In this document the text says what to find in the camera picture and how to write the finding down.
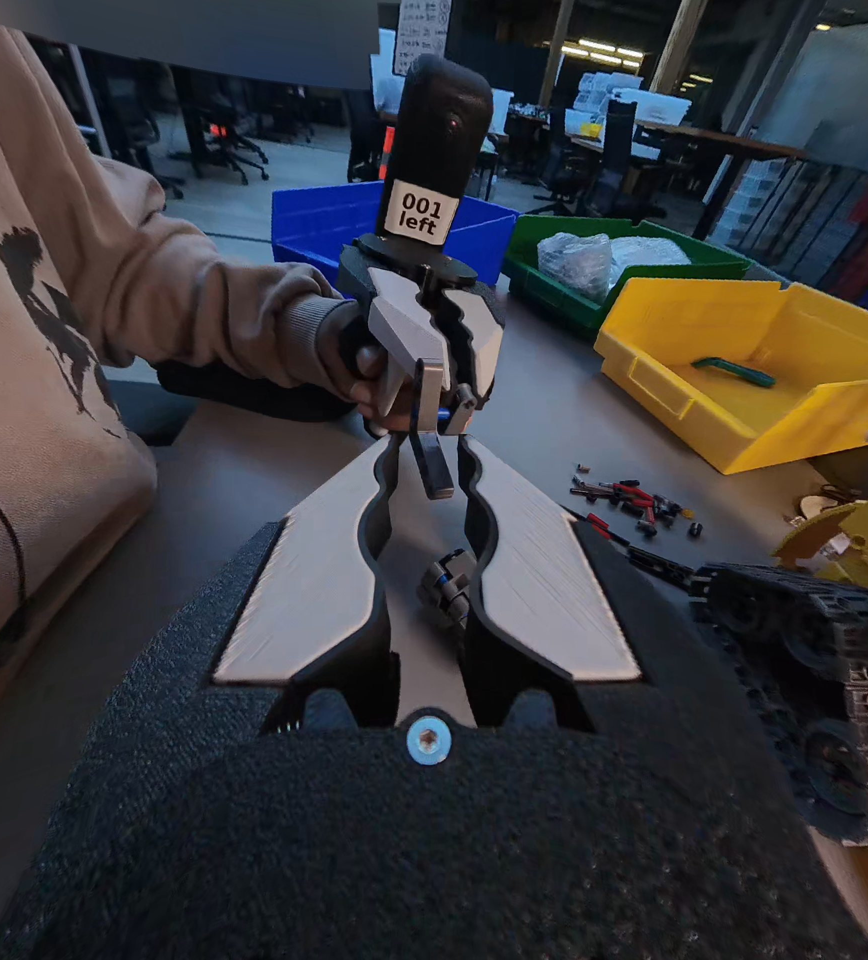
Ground pile of small building pieces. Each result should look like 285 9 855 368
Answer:
569 465 686 537

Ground black office chair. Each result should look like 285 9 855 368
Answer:
584 97 668 222

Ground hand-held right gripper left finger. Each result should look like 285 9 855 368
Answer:
212 433 405 702

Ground clear plastic bags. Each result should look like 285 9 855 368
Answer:
537 232 695 305

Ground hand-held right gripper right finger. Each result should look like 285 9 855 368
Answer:
456 433 642 708

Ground green storage bin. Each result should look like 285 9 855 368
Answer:
503 215 755 339

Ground small yellow storage bin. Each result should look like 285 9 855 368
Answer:
593 277 868 477

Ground person in beige hoodie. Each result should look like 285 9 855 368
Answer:
0 15 174 751

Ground black long beam piece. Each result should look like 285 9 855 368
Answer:
625 543 698 591

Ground stacked storage bins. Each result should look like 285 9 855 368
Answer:
734 157 868 318

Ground wooden background table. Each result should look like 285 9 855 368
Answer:
632 120 810 243

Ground grey desk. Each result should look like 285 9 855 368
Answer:
0 288 868 960

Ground green brick separator tool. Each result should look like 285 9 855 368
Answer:
690 357 778 390

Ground person's left hand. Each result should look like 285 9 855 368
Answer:
314 298 414 438

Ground blue storage bin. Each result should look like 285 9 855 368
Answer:
271 182 519 290

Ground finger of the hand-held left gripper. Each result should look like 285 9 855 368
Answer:
443 288 506 411
366 266 453 395

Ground wooden pillar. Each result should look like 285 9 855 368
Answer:
647 0 710 95

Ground yellow toy robot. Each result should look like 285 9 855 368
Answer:
689 483 868 850

